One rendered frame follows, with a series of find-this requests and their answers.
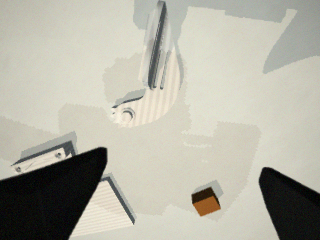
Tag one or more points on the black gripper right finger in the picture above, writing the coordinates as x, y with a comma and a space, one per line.
294, 208

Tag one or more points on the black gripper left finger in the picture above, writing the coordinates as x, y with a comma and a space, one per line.
47, 203

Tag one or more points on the small brown cube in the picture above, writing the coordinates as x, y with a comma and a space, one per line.
205, 201

